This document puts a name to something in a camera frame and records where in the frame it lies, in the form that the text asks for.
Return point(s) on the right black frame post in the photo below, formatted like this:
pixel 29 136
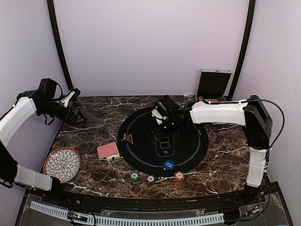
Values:
pixel 243 49

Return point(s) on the black frame post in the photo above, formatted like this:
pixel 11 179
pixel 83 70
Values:
pixel 58 43
pixel 243 49

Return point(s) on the white slotted cable duct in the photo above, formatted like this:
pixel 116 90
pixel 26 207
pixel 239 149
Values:
pixel 119 218

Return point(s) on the floral ceramic plate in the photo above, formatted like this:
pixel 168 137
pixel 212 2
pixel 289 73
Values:
pixel 63 164

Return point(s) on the red playing card deck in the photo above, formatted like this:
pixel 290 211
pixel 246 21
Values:
pixel 109 152

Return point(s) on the green poker chip stack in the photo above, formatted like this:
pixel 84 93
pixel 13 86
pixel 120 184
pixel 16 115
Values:
pixel 134 177

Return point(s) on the red poker chip stack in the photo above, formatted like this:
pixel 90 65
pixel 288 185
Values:
pixel 179 178

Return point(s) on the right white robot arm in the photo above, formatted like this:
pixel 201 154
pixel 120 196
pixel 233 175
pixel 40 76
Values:
pixel 250 113

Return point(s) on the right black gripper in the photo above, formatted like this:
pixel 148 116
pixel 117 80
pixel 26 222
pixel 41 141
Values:
pixel 176 129

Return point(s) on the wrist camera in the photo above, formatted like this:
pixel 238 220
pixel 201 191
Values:
pixel 70 97
pixel 165 108

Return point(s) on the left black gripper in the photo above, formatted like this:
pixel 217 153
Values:
pixel 72 121

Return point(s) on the triangular red dealer button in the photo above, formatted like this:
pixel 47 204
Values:
pixel 128 139

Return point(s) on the aluminium poker chip case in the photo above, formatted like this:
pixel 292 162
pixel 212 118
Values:
pixel 212 83

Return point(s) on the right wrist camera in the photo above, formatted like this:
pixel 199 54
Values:
pixel 165 108

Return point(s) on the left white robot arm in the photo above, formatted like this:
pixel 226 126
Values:
pixel 30 145

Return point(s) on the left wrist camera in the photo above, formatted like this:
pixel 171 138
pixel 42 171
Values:
pixel 70 97

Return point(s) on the left black frame post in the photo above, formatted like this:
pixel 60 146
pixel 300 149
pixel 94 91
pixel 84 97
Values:
pixel 58 43

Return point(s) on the blue small blind button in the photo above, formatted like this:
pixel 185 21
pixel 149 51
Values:
pixel 169 164

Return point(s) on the round black poker mat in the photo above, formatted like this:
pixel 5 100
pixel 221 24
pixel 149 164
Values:
pixel 186 148

